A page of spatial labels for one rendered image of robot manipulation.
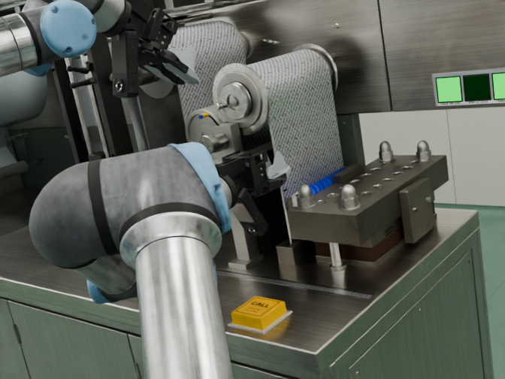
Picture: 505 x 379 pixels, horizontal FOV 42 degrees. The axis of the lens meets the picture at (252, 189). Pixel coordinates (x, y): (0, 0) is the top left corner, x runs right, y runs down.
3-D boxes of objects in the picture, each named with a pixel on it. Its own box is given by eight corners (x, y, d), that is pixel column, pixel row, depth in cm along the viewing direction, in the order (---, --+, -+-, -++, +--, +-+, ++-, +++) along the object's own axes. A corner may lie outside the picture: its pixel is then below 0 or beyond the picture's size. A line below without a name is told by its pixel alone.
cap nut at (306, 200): (294, 208, 130) (290, 186, 129) (304, 202, 133) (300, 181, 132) (309, 210, 128) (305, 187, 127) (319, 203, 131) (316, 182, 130)
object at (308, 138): (283, 207, 137) (267, 119, 132) (343, 173, 153) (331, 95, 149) (285, 207, 136) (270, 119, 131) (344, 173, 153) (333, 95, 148)
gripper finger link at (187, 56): (216, 58, 124) (177, 33, 119) (206, 86, 123) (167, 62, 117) (206, 61, 127) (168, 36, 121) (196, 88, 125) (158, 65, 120)
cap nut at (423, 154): (412, 162, 148) (410, 142, 147) (420, 157, 151) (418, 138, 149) (428, 162, 146) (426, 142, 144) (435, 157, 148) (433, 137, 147)
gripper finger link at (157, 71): (192, 62, 129) (164, 37, 122) (182, 89, 128) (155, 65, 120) (179, 62, 131) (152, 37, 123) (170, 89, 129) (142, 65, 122)
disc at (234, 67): (219, 135, 140) (206, 66, 136) (220, 134, 141) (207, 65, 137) (273, 134, 131) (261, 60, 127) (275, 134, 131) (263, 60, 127)
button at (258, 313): (232, 324, 116) (230, 312, 115) (257, 307, 121) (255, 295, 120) (263, 332, 111) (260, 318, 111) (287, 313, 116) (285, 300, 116)
